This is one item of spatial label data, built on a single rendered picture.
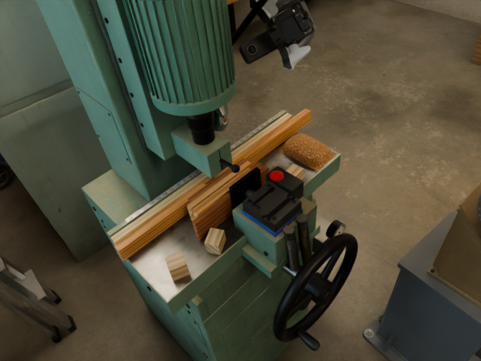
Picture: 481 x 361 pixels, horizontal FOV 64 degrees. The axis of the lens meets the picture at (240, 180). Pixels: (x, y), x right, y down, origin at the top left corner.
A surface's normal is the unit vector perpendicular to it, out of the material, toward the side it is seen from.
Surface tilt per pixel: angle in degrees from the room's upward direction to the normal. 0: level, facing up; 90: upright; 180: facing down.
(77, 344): 0
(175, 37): 90
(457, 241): 90
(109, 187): 0
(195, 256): 0
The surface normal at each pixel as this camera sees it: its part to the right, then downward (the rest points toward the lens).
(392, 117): -0.10, -0.70
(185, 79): 0.05, 0.71
